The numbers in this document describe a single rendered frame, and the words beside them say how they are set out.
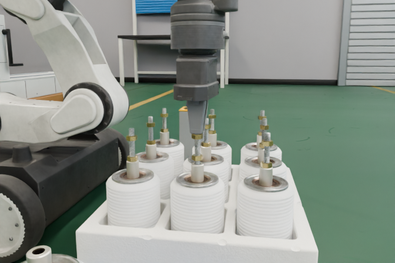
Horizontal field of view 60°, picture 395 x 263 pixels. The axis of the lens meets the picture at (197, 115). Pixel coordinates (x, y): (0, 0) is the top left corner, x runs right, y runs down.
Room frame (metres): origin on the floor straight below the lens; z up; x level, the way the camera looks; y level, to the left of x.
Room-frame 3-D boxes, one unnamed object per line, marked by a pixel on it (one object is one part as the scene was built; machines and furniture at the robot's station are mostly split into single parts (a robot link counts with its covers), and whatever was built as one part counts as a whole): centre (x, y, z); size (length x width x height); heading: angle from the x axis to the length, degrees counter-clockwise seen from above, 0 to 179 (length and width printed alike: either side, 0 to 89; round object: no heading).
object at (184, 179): (0.57, 0.00, 0.25); 0.08 x 0.08 x 0.01
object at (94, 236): (0.69, -0.02, 0.09); 0.39 x 0.39 x 0.18; 81
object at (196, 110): (0.56, 0.00, 0.37); 0.03 x 0.02 x 0.06; 75
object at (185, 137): (0.99, 0.01, 0.16); 0.07 x 0.07 x 0.31; 81
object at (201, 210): (0.57, 0.00, 0.16); 0.10 x 0.10 x 0.18
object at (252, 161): (0.67, -0.13, 0.25); 0.08 x 0.08 x 0.01
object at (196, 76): (0.57, 0.00, 0.46); 0.13 x 0.10 x 0.12; 165
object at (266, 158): (0.55, -0.12, 0.30); 0.01 x 0.01 x 0.08
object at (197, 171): (0.57, 0.00, 0.26); 0.02 x 0.02 x 0.03
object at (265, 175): (0.55, -0.12, 0.26); 0.02 x 0.02 x 0.03
